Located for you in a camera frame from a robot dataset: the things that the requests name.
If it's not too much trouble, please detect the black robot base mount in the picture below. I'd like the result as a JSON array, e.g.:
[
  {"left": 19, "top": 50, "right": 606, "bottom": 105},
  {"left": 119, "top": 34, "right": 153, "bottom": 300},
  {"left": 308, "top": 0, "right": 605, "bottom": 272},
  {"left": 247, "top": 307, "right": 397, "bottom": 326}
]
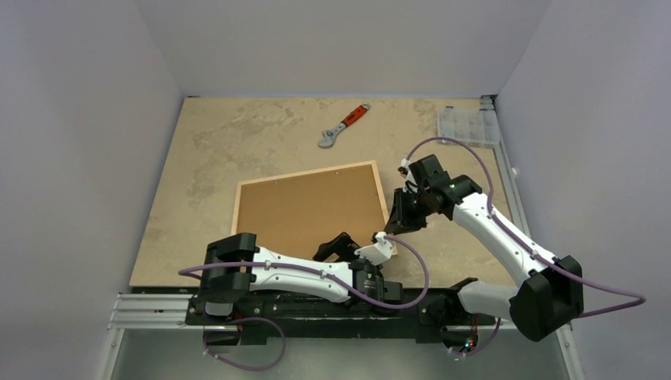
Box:
[{"left": 185, "top": 288, "right": 495, "bottom": 345}]

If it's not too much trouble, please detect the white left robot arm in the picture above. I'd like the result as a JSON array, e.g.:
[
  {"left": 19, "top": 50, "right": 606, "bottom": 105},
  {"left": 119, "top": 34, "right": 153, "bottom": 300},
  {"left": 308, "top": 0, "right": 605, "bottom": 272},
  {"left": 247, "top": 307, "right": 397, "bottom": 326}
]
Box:
[{"left": 199, "top": 232, "right": 403, "bottom": 324}]

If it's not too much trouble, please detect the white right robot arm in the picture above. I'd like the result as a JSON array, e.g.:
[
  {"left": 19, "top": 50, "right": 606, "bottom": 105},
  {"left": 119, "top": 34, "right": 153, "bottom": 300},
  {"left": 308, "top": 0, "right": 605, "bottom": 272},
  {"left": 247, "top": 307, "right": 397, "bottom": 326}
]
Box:
[{"left": 385, "top": 155, "right": 584, "bottom": 342}]

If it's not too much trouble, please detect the light wooden picture frame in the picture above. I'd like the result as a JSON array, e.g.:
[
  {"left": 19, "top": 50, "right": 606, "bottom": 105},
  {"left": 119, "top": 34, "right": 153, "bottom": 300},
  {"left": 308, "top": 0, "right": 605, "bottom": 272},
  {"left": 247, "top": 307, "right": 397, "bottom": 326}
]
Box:
[{"left": 230, "top": 160, "right": 400, "bottom": 257}]

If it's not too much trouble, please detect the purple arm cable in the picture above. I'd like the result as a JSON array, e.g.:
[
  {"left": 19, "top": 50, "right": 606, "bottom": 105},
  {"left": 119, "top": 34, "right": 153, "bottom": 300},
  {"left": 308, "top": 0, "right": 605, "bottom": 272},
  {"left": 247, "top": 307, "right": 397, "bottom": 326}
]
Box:
[
  {"left": 399, "top": 137, "right": 646, "bottom": 320},
  {"left": 178, "top": 234, "right": 431, "bottom": 310}
]

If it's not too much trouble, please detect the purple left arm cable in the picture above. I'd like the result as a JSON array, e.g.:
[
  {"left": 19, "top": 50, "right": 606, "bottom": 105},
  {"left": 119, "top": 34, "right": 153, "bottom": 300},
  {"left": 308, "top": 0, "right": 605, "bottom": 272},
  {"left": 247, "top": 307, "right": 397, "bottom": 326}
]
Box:
[{"left": 178, "top": 234, "right": 431, "bottom": 310}]

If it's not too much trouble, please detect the clear plastic organizer box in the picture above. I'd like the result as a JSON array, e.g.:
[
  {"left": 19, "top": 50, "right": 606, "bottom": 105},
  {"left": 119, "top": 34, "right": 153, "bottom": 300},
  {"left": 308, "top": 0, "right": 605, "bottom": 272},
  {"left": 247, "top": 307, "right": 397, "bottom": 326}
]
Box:
[{"left": 436, "top": 106, "right": 501, "bottom": 147}]

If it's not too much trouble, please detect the grey adjustable wrench red handle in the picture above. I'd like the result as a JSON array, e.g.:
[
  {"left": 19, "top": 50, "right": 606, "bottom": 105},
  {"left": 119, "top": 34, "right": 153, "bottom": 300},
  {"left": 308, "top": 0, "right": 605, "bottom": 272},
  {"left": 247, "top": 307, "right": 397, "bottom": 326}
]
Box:
[{"left": 317, "top": 103, "right": 371, "bottom": 149}]

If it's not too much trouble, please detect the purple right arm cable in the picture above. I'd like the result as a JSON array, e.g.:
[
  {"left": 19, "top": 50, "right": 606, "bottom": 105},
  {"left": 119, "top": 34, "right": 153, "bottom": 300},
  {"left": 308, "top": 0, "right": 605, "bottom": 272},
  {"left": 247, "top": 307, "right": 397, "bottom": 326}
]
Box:
[{"left": 399, "top": 137, "right": 646, "bottom": 320}]

